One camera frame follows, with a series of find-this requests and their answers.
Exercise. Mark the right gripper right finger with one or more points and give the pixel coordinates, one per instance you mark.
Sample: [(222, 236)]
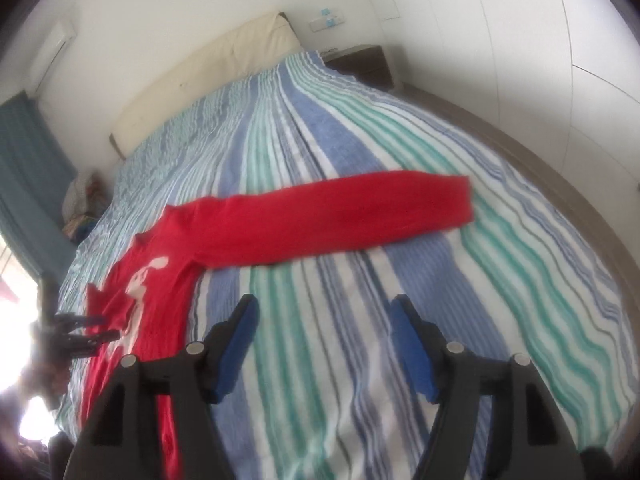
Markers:
[(527, 435)]

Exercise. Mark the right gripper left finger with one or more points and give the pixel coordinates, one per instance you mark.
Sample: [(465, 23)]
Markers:
[(121, 437)]

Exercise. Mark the red sweater with white rabbit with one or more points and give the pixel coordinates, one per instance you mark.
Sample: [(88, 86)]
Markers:
[(250, 239)]

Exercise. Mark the pile of clothes on nightstand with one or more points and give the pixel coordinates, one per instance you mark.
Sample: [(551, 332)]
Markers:
[(86, 199)]

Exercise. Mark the striped blue green bedspread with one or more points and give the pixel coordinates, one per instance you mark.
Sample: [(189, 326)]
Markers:
[(519, 278)]

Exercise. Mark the teal curtain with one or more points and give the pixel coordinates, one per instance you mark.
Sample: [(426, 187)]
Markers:
[(35, 176)]

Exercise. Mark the cream padded headboard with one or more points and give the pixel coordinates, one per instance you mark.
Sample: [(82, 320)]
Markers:
[(244, 51)]

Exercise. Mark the white wardrobe doors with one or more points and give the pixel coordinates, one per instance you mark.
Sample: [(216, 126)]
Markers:
[(559, 76)]

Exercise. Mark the dark wooden nightstand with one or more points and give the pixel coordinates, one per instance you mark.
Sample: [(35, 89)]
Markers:
[(367, 63)]

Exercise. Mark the wall socket with blue stickers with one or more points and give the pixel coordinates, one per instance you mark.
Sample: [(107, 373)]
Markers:
[(327, 19)]

